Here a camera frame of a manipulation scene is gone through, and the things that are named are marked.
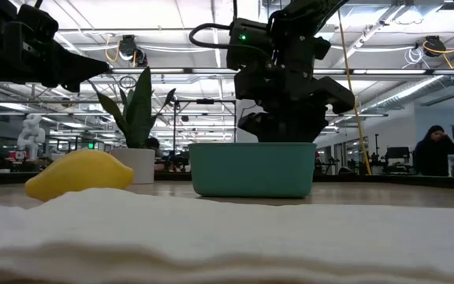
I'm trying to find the black background frame rig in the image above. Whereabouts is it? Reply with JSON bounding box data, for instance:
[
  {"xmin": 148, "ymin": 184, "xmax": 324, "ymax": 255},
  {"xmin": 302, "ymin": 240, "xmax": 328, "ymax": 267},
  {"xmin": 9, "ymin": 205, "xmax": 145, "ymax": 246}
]
[{"xmin": 172, "ymin": 98, "xmax": 238, "ymax": 151}]

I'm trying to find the white folded cloth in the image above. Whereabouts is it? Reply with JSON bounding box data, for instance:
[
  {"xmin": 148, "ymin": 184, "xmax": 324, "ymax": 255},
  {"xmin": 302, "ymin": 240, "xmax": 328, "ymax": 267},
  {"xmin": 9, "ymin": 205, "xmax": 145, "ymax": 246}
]
[{"xmin": 0, "ymin": 187, "xmax": 454, "ymax": 284}]

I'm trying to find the long ceiling light bar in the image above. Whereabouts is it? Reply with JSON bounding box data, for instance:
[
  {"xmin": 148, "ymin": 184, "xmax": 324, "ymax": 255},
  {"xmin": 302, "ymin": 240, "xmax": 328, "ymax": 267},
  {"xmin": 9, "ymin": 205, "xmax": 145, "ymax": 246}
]
[{"xmin": 106, "ymin": 67, "xmax": 454, "ymax": 77}]

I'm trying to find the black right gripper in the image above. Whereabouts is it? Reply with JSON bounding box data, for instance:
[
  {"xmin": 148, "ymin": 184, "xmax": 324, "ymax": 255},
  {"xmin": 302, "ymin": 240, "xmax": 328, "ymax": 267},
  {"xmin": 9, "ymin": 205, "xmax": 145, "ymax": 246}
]
[{"xmin": 233, "ymin": 37, "xmax": 356, "ymax": 144}]

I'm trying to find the black metal table frame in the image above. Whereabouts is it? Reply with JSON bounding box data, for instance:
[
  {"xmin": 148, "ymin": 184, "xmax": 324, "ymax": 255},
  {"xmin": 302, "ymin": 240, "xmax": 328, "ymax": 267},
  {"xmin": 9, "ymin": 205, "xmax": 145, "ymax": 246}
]
[{"xmin": 0, "ymin": 171, "xmax": 454, "ymax": 191}]

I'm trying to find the yellow hanging cable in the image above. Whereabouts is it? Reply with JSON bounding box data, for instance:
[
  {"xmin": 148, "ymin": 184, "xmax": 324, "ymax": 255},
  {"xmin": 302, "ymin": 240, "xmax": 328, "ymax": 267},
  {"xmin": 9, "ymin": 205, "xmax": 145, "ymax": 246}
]
[{"xmin": 336, "ymin": 7, "xmax": 373, "ymax": 176}]

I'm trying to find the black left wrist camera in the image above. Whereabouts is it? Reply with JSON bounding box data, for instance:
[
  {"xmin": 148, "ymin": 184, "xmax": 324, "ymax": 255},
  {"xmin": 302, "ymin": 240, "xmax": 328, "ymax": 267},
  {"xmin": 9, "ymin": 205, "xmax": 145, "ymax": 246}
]
[{"xmin": 17, "ymin": 3, "xmax": 59, "ymax": 41}]

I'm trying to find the black background monitor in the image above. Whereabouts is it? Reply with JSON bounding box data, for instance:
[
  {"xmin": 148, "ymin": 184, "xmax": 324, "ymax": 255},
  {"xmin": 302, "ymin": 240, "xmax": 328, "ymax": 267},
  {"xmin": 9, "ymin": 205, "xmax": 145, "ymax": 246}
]
[{"xmin": 384, "ymin": 146, "xmax": 411, "ymax": 161}]

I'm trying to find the black camera cable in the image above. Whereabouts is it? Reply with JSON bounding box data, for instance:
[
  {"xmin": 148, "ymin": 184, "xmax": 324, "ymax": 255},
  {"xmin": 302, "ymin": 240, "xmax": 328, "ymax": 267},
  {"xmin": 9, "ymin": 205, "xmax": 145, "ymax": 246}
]
[{"xmin": 188, "ymin": 21, "xmax": 271, "ymax": 56}]

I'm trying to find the white round plant pot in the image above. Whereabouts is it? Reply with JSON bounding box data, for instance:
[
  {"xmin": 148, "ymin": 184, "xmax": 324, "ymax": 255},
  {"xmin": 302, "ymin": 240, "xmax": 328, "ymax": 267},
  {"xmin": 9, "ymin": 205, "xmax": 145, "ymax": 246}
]
[{"xmin": 110, "ymin": 148, "xmax": 157, "ymax": 185}]

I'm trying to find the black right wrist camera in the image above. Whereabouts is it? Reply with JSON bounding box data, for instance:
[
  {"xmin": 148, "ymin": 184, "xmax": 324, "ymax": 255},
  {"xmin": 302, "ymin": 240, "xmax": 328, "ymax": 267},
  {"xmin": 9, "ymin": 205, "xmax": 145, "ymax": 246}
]
[{"xmin": 226, "ymin": 17, "xmax": 275, "ymax": 72}]

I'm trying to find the teal plastic tupperware container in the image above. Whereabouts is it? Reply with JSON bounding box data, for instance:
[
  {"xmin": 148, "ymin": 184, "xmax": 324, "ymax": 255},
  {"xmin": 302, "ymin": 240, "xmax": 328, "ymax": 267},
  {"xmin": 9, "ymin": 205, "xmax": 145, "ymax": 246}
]
[{"xmin": 188, "ymin": 141, "xmax": 318, "ymax": 199}]

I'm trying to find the green snake plant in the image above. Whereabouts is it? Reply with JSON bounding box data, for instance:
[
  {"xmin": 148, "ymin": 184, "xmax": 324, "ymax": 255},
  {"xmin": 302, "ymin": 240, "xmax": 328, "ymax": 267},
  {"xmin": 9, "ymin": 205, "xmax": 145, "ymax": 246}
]
[{"xmin": 87, "ymin": 65, "xmax": 177, "ymax": 150}]

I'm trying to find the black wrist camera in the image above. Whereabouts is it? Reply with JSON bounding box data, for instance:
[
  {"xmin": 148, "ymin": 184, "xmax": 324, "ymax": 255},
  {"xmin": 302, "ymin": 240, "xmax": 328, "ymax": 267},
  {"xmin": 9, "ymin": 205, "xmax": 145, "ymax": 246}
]
[
  {"xmin": 17, "ymin": 3, "xmax": 59, "ymax": 41},
  {"xmin": 226, "ymin": 17, "xmax": 275, "ymax": 72}
]

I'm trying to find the black ceiling cable reel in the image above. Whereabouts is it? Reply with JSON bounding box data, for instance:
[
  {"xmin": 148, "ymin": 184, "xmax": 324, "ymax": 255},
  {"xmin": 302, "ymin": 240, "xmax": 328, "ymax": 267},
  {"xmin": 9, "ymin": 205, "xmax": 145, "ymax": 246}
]
[
  {"xmin": 422, "ymin": 35, "xmax": 448, "ymax": 58},
  {"xmin": 117, "ymin": 34, "xmax": 149, "ymax": 68}
]

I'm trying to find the yellow toy lemon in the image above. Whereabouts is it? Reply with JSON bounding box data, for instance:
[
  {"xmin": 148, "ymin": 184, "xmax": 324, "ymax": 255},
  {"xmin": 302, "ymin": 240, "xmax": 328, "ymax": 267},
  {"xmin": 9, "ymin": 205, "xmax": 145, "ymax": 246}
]
[{"xmin": 24, "ymin": 148, "xmax": 135, "ymax": 203}]

